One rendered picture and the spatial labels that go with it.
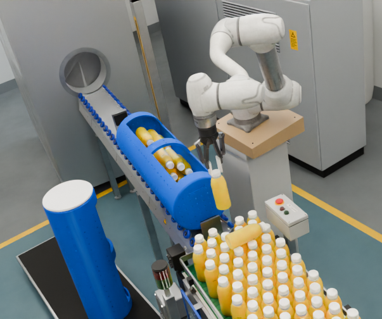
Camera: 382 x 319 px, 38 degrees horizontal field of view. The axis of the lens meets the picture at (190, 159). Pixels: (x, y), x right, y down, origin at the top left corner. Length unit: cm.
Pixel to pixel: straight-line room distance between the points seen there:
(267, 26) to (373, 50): 298
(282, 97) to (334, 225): 139
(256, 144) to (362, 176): 169
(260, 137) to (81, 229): 109
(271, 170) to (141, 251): 134
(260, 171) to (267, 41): 94
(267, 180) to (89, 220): 106
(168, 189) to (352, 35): 216
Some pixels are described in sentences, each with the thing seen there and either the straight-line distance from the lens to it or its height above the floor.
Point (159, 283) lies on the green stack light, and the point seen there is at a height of 119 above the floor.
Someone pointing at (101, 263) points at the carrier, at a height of 62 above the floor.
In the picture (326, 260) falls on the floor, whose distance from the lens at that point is 387.
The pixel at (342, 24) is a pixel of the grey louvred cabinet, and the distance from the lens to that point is 420.
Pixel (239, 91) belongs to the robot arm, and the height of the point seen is 175.
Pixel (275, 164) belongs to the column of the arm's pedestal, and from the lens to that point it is 332.
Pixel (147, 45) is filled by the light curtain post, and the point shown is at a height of 140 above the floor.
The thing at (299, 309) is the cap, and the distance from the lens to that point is 213.
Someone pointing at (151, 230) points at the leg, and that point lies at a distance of 384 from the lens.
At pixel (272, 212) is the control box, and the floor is 108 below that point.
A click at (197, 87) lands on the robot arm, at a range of 211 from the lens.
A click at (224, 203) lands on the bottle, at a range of 240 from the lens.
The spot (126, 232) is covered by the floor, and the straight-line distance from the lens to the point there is 442.
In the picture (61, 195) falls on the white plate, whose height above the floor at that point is 104.
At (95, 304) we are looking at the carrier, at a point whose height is 34.
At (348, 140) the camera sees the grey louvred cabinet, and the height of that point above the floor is 22.
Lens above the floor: 266
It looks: 32 degrees down
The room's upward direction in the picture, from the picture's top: 12 degrees counter-clockwise
